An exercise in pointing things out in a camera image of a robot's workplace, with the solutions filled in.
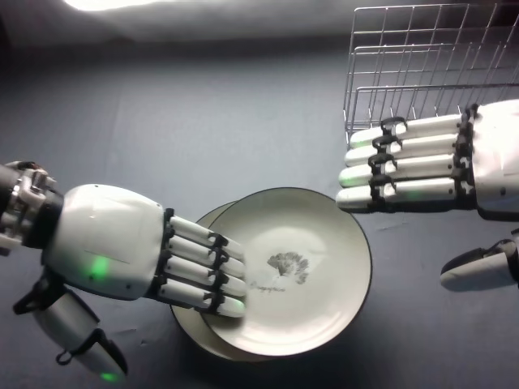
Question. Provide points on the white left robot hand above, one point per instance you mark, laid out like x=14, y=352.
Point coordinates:
x=105, y=239

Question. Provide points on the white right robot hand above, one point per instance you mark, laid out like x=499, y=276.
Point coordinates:
x=494, y=162

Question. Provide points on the white plate with black rim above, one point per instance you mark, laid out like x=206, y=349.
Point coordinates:
x=316, y=316
x=190, y=329

